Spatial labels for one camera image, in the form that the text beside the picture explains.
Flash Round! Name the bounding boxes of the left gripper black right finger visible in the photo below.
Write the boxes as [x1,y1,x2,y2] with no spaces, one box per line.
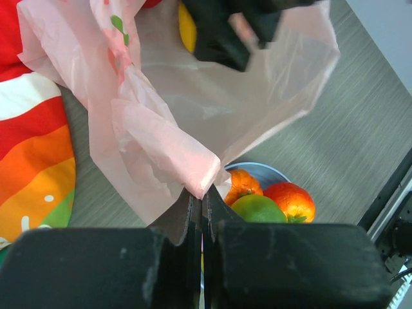
[202,187,392,308]

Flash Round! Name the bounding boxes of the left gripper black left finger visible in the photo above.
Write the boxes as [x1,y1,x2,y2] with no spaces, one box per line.
[1,191,201,308]

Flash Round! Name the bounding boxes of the red fake strawberry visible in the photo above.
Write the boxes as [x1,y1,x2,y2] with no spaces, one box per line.
[142,0,162,8]

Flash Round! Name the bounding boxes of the blue plastic plate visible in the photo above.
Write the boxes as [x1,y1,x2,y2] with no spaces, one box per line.
[225,162,290,190]

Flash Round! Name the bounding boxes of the colourful rainbow pouch bag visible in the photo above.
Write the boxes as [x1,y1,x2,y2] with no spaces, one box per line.
[1,72,76,249]

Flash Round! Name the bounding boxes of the yellow fake lemon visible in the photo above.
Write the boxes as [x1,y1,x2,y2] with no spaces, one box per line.
[178,1,197,54]

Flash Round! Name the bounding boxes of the green fake apple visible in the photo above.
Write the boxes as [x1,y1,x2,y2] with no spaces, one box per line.
[231,194,288,223]

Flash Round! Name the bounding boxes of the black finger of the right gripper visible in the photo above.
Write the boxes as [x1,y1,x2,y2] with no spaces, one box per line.
[185,1,250,72]
[228,0,317,49]

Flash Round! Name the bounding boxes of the pink plastic bag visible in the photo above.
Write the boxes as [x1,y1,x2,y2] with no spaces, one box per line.
[17,1,339,224]

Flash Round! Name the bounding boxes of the red cloth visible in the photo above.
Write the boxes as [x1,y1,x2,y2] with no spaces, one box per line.
[0,0,32,82]

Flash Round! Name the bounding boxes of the aluminium rail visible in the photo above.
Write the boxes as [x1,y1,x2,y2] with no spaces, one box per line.
[368,189,412,309]

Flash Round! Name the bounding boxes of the orange fake pumpkin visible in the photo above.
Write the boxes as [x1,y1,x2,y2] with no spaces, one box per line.
[224,169,263,207]

